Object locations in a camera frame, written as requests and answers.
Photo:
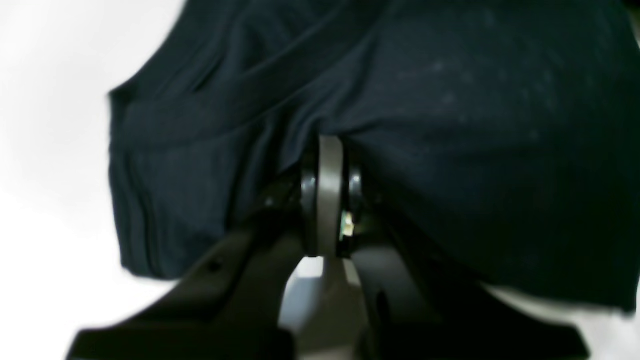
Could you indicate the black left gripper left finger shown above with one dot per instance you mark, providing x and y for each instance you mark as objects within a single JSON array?
[{"x": 227, "y": 307}]

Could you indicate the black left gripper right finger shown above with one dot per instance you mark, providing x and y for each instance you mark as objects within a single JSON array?
[{"x": 421, "y": 306}]

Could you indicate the black T-shirt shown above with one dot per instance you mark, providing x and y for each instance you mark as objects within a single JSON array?
[{"x": 506, "y": 130}]

